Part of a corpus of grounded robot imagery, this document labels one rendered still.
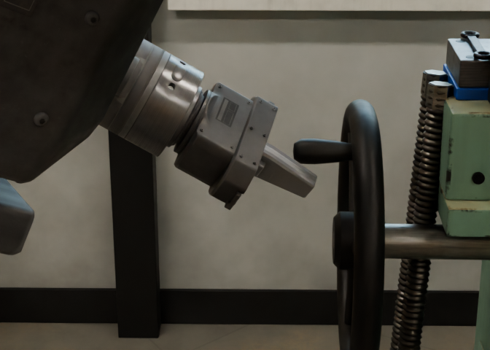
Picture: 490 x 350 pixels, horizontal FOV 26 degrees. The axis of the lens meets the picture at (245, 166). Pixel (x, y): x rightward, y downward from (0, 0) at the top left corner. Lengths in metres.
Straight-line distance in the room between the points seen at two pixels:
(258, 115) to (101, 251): 1.57
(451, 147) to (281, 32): 1.32
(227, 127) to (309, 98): 1.41
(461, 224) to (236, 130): 0.24
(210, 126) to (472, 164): 0.26
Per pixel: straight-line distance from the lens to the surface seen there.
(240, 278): 2.53
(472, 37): 1.12
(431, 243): 1.09
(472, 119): 1.03
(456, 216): 1.04
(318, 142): 1.01
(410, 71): 2.36
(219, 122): 0.95
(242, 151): 0.94
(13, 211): 0.63
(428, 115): 1.07
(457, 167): 1.04
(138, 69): 0.93
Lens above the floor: 1.28
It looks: 21 degrees down
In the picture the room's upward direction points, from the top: straight up
